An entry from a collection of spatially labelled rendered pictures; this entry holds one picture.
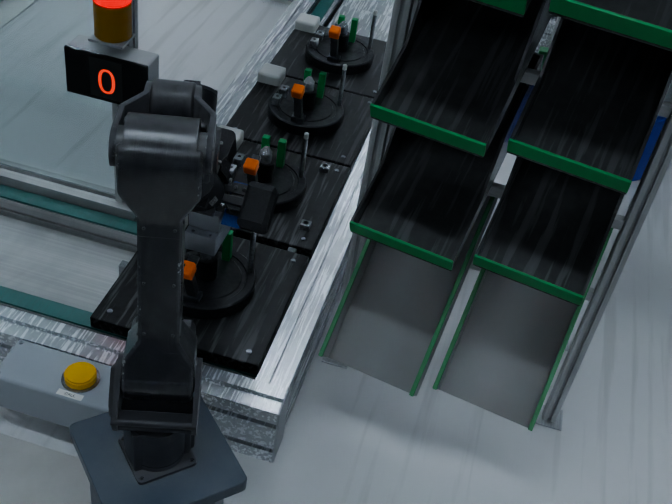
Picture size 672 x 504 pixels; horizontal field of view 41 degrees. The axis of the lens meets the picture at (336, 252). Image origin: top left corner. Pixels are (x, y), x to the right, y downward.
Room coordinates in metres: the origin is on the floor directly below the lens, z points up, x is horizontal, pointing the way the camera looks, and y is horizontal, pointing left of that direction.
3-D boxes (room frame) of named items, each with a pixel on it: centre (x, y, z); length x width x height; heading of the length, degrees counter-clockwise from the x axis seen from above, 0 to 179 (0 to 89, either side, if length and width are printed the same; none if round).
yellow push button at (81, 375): (0.75, 0.29, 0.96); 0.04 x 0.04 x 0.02
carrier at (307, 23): (1.69, 0.06, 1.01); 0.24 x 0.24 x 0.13; 81
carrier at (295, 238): (1.20, 0.14, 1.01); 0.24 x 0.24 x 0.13; 81
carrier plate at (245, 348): (0.95, 0.18, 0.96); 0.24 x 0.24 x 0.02; 81
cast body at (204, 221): (0.96, 0.17, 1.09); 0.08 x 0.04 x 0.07; 172
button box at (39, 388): (0.75, 0.29, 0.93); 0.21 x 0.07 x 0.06; 81
